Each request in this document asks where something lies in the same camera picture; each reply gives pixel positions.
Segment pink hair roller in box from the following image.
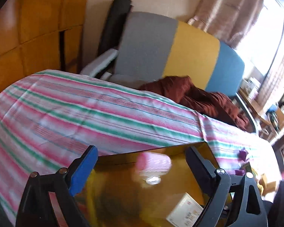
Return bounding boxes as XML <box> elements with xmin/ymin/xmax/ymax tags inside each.
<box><xmin>135</xmin><ymin>152</ymin><xmax>172</xmax><ymax>175</ymax></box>

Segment gold tin box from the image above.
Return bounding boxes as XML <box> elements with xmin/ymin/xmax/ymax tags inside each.
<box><xmin>75</xmin><ymin>144</ymin><xmax>209</xmax><ymax>226</ymax></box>

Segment wooden side desk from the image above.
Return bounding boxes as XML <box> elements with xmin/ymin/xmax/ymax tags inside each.
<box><xmin>238</xmin><ymin>88</ymin><xmax>284</xmax><ymax>145</ymax></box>

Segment beige patterned curtain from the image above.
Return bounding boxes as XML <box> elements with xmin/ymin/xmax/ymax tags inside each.
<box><xmin>188</xmin><ymin>0</ymin><xmax>284</xmax><ymax>109</ymax></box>

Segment white printed carton box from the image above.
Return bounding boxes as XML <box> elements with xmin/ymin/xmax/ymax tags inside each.
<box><xmin>166</xmin><ymin>193</ymin><xmax>203</xmax><ymax>227</ymax></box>

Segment wooden wardrobe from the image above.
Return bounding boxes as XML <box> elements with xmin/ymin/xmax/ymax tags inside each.
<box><xmin>0</xmin><ymin>0</ymin><xmax>87</xmax><ymax>92</ymax></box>

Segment black rolled mat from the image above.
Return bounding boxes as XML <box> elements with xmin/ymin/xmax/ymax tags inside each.
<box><xmin>97</xmin><ymin>0</ymin><xmax>132</xmax><ymax>56</ymax></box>

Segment white boxes on desk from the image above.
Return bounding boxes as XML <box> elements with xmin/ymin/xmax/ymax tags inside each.
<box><xmin>240</xmin><ymin>77</ymin><xmax>261</xmax><ymax>100</ymax></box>

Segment striped pink green bedsheet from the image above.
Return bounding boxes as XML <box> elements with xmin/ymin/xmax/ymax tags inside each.
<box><xmin>0</xmin><ymin>70</ymin><xmax>281</xmax><ymax>225</ymax></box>

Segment purple snack packet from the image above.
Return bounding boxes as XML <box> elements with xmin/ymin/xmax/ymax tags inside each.
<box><xmin>238</xmin><ymin>148</ymin><xmax>248</xmax><ymax>161</ymax></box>
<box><xmin>234</xmin><ymin>169</ymin><xmax>246</xmax><ymax>176</ymax></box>

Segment green cracker packet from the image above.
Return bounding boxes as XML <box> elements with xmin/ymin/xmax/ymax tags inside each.
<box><xmin>241</xmin><ymin>161</ymin><xmax>253</xmax><ymax>174</ymax></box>

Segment dark red blanket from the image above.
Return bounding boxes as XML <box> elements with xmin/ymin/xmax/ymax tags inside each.
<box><xmin>138</xmin><ymin>76</ymin><xmax>249</xmax><ymax>131</ymax></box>

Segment grey yellow blue armchair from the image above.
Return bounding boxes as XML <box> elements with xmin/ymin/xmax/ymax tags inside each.
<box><xmin>81</xmin><ymin>12</ymin><xmax>258</xmax><ymax>133</ymax></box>

